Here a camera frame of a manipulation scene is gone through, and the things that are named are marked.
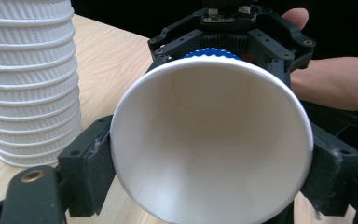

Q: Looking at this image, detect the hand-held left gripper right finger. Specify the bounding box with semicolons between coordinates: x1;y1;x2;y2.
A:
300;122;358;217

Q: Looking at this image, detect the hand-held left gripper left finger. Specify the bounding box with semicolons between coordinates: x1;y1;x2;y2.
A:
57;114;117;218

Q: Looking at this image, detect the blue band paper cup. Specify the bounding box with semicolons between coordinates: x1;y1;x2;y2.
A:
109;47;314;224

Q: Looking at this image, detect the stack of white ribbed cups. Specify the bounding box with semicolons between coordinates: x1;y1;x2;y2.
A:
0;0;83;169

